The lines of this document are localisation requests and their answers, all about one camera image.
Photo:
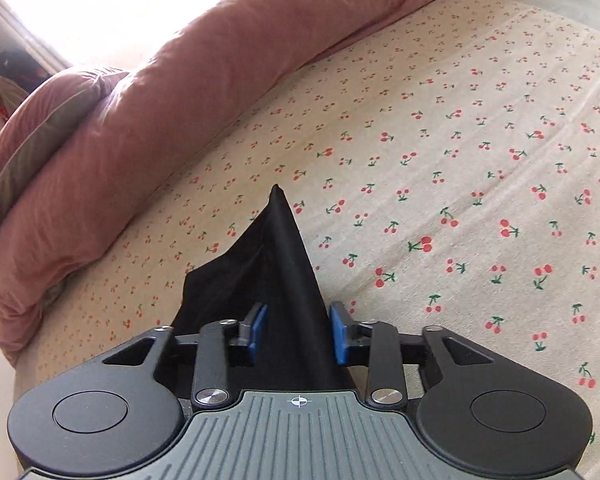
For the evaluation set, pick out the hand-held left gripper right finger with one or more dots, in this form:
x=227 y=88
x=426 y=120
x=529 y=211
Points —
x=338 y=330

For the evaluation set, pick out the pink duvet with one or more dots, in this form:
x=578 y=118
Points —
x=220 y=75

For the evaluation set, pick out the pink and grey pillow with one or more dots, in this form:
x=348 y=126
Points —
x=35 y=130

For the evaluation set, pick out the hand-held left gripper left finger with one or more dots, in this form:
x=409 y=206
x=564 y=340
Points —
x=257 y=330

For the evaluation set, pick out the cherry print bed sheet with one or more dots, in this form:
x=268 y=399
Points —
x=430 y=170

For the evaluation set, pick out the black pants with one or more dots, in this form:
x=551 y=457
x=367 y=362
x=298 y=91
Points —
x=280 y=260

